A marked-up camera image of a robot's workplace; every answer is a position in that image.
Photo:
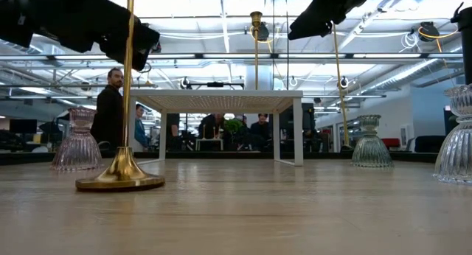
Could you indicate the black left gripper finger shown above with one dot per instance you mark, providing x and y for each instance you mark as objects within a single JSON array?
[
  {"x": 116, "y": 30},
  {"x": 145, "y": 45}
]

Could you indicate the thin yellow slanted pole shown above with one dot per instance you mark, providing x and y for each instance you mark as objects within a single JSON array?
[{"x": 342, "y": 100}]

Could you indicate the black table frame rail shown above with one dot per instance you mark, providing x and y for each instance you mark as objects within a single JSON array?
[{"x": 22, "y": 158}]

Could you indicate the person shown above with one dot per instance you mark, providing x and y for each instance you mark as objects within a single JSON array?
[
  {"x": 107, "y": 111},
  {"x": 211, "y": 126},
  {"x": 172, "y": 131},
  {"x": 261, "y": 133},
  {"x": 141, "y": 131}
]

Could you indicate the tall brass candlestick holder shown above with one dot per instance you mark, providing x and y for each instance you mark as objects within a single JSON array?
[
  {"x": 256, "y": 56},
  {"x": 123, "y": 170}
]

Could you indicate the black bar with camera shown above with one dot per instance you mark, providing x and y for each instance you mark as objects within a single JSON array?
[{"x": 215, "y": 84}]

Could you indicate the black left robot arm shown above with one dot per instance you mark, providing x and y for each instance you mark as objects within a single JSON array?
[{"x": 14, "y": 12}]

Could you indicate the white ringed hanging lamp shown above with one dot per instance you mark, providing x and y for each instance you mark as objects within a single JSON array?
[
  {"x": 184, "y": 83},
  {"x": 343, "y": 82}
]

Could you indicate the pink ribbed glass candle holder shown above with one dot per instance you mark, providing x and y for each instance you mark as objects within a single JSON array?
[{"x": 77, "y": 148}]

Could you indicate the green potted plant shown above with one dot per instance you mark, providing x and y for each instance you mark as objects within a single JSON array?
[{"x": 234, "y": 126}]

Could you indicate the clear ribbed glass candle holder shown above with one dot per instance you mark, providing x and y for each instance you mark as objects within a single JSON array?
[{"x": 457, "y": 152}]

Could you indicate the black monitor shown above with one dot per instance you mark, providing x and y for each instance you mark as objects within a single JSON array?
[{"x": 23, "y": 126}]

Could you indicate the small white stool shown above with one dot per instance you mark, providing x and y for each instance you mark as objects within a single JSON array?
[{"x": 209, "y": 139}]

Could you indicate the white perforated metal shelf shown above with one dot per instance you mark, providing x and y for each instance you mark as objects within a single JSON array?
[{"x": 221, "y": 94}]

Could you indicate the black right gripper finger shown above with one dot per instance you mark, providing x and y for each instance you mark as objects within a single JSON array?
[
  {"x": 313, "y": 31},
  {"x": 311, "y": 13}
]

